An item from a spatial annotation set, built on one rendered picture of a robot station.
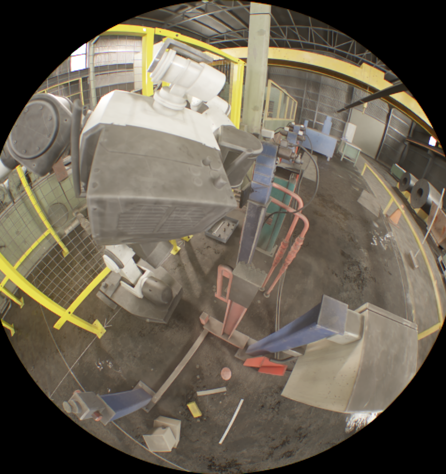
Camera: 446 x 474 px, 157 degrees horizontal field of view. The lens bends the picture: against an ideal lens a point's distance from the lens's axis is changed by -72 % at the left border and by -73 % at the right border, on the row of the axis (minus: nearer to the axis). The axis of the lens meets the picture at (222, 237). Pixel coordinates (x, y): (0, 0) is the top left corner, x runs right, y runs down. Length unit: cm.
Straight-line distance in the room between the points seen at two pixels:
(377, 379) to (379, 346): 9
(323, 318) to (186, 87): 50
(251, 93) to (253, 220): 177
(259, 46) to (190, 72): 210
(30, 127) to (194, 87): 24
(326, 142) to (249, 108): 463
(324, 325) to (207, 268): 126
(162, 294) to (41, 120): 99
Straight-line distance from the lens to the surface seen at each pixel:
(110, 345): 151
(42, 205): 269
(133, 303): 129
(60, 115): 27
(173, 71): 29
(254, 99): 220
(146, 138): 24
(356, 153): 821
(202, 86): 30
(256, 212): 72
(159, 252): 56
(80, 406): 84
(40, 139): 27
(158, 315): 119
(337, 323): 41
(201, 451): 149
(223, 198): 23
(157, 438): 116
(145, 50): 118
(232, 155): 40
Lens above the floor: 126
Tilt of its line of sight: 46 degrees down
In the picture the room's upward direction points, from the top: 4 degrees clockwise
